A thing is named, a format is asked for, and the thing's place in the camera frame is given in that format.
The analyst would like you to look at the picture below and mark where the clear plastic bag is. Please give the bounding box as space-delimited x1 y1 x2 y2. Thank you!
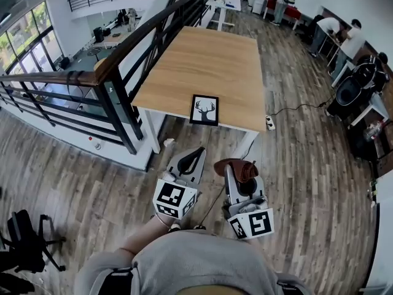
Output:
363 120 388 143

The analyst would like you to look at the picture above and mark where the black office chair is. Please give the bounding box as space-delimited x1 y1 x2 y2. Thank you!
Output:
0 208 67 273

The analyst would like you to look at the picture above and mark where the brown cloth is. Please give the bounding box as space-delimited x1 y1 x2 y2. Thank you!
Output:
213 158 259 184

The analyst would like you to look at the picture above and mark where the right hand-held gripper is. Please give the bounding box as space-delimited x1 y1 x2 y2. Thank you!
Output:
222 163 275 241

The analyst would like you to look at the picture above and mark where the black deer picture frame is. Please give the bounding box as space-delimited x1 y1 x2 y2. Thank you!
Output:
189 94 220 127

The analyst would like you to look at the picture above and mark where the red table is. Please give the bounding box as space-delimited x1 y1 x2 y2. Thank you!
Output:
262 0 305 31

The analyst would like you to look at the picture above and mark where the black chest strap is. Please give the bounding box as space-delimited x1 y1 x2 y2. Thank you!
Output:
103 267 135 295

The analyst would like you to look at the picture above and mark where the person's left forearm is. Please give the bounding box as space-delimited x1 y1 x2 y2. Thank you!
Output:
118 212 177 258

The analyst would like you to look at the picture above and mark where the wooden table with white legs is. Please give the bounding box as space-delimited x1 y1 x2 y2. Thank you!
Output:
130 25 267 160

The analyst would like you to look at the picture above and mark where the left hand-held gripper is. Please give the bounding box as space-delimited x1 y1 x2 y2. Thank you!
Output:
152 146 207 219

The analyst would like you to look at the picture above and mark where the black power cable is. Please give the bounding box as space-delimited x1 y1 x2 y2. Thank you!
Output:
270 93 336 117

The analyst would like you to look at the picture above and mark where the black railing with wooden handrail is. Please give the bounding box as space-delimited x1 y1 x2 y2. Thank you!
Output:
0 0 222 171

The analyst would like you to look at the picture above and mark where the white standing desk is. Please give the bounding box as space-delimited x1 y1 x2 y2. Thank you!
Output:
204 0 243 32

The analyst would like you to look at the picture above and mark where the person's grey sweatshirt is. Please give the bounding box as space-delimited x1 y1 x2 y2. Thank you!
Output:
73 229 309 295

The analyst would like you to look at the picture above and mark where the small white side table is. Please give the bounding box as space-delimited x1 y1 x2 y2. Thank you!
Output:
349 93 391 127

